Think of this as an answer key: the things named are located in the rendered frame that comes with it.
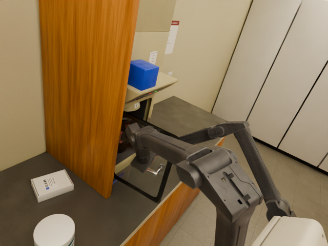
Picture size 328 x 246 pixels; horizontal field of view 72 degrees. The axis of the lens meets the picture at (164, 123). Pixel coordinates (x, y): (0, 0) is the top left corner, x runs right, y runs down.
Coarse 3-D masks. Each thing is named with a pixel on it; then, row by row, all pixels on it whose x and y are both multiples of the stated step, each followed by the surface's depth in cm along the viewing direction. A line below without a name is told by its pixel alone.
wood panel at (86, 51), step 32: (64, 0) 85; (96, 0) 76; (128, 0) 70; (64, 32) 90; (96, 32) 81; (128, 32) 73; (64, 64) 97; (96, 64) 86; (128, 64) 80; (64, 96) 104; (96, 96) 92; (64, 128) 113; (96, 128) 99; (64, 160) 123; (96, 160) 107
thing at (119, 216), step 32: (192, 128) 192; (32, 160) 124; (0, 192) 103; (32, 192) 107; (96, 192) 115; (128, 192) 119; (0, 224) 91; (32, 224) 94; (96, 224) 100; (128, 224) 104
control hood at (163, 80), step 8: (160, 72) 117; (160, 80) 107; (168, 80) 110; (176, 80) 113; (128, 88) 92; (136, 88) 93; (152, 88) 97; (160, 88) 105; (128, 96) 93; (136, 96) 91
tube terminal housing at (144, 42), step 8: (136, 32) 90; (144, 32) 94; (152, 32) 98; (160, 32) 103; (168, 32) 108; (136, 40) 92; (144, 40) 96; (152, 40) 101; (160, 40) 106; (136, 48) 94; (144, 48) 99; (152, 48) 103; (160, 48) 109; (136, 56) 96; (144, 56) 101; (160, 56) 112; (160, 64) 115; (152, 96) 123; (128, 104) 108; (152, 104) 127; (144, 120) 134
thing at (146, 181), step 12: (132, 120) 98; (120, 132) 104; (168, 132) 92; (120, 144) 107; (120, 156) 110; (132, 156) 106; (156, 156) 100; (120, 168) 114; (132, 168) 110; (156, 168) 102; (168, 168) 99; (120, 180) 117; (132, 180) 113; (144, 180) 109; (156, 180) 105; (144, 192) 112; (156, 192) 108
